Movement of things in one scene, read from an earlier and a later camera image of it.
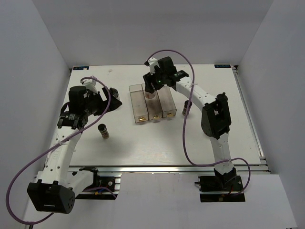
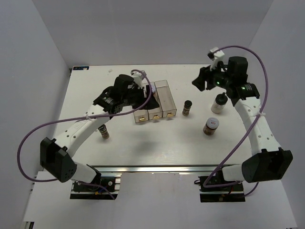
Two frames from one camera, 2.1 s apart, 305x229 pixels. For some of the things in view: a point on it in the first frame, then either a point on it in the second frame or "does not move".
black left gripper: x=103 y=104 to x=141 y=92
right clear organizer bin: x=167 y=102 does not move
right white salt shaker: x=221 y=98 does not move
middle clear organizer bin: x=154 y=106 does not move
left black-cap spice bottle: x=102 y=129 does not move
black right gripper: x=149 y=78 to x=199 y=81
